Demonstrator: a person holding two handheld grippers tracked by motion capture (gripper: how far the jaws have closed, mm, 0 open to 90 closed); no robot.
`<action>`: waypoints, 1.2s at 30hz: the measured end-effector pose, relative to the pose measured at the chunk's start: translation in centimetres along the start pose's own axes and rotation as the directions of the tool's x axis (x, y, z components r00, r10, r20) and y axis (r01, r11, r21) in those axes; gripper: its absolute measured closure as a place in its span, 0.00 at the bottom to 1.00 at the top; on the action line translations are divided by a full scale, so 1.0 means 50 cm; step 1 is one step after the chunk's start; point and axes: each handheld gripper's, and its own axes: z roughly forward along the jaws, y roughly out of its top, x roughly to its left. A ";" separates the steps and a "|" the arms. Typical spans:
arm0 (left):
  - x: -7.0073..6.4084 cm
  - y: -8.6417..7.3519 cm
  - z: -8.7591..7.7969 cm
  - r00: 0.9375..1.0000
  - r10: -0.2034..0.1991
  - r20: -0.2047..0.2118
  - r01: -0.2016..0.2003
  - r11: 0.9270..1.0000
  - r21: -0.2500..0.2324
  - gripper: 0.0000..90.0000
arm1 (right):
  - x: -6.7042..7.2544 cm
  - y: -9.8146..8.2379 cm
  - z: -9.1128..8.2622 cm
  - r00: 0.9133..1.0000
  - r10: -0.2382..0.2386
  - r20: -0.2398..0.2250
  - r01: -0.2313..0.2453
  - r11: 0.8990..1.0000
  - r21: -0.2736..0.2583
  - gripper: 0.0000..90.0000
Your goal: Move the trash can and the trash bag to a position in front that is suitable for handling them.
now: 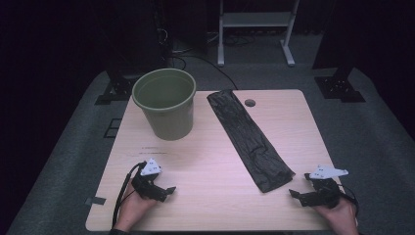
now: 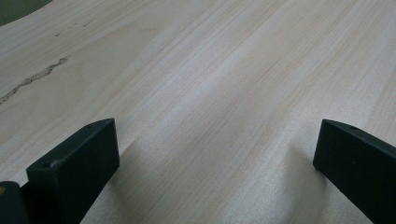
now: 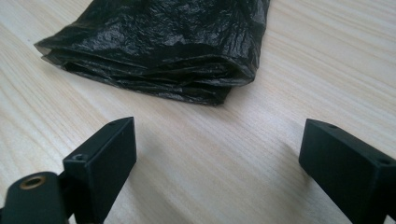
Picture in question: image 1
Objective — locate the black plastic garbage bag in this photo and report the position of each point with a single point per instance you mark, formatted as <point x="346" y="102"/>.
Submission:
<point x="248" y="140"/>

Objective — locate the black metal stand base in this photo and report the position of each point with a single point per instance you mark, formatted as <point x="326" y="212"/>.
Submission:
<point x="339" y="86"/>
<point x="117" y="88"/>

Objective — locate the dark equipment cabinet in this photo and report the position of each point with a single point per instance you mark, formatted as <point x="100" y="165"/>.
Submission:
<point x="140" y="32"/>

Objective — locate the white metal stand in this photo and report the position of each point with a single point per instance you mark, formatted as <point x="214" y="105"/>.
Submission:
<point x="254" y="19"/>

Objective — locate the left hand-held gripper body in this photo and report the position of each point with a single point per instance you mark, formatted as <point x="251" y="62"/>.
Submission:
<point x="147" y="182"/>

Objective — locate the person's left hand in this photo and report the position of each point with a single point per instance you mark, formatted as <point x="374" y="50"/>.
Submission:
<point x="133" y="207"/>

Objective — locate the green plastic bin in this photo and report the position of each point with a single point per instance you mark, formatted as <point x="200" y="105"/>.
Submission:
<point x="164" y="101"/>

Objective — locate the grey tape piece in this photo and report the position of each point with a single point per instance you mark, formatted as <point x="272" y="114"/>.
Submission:
<point x="96" y="200"/>

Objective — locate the person's right hand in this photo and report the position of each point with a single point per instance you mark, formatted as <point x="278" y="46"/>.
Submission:
<point x="342" y="217"/>

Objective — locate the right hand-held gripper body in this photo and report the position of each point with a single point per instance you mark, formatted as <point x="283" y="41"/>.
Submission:
<point x="326" y="189"/>

